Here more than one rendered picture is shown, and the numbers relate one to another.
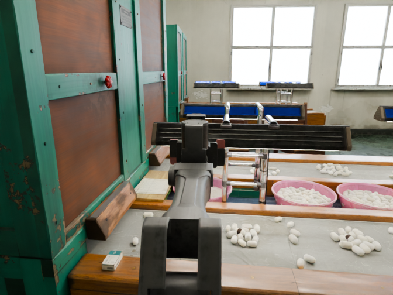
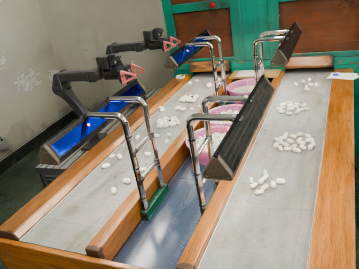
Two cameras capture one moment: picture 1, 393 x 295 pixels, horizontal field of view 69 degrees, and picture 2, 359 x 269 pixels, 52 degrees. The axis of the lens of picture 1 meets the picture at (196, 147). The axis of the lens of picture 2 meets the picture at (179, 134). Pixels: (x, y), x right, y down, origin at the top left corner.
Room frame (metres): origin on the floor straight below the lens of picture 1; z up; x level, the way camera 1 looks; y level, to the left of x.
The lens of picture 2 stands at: (1.52, -2.26, 1.56)
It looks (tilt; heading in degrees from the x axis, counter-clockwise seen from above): 25 degrees down; 110
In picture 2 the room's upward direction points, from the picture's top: 10 degrees counter-clockwise
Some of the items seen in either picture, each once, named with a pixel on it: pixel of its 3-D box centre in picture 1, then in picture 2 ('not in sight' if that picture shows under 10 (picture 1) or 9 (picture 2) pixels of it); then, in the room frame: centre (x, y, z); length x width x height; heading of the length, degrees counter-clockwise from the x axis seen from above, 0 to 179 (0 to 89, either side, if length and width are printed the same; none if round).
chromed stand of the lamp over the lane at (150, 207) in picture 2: not in sight; (127, 156); (0.87, -1.14, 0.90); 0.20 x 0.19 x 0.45; 84
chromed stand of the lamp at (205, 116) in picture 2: not in sight; (226, 163); (1.27, -1.19, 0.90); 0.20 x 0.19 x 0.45; 84
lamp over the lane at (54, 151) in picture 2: not in sight; (100, 114); (0.79, -1.13, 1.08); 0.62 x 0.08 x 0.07; 84
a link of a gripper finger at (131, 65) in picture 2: not in sight; (134, 71); (0.70, -0.57, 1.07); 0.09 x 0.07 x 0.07; 177
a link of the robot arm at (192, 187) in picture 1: (189, 224); (126, 51); (0.40, 0.01, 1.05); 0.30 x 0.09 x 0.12; 177
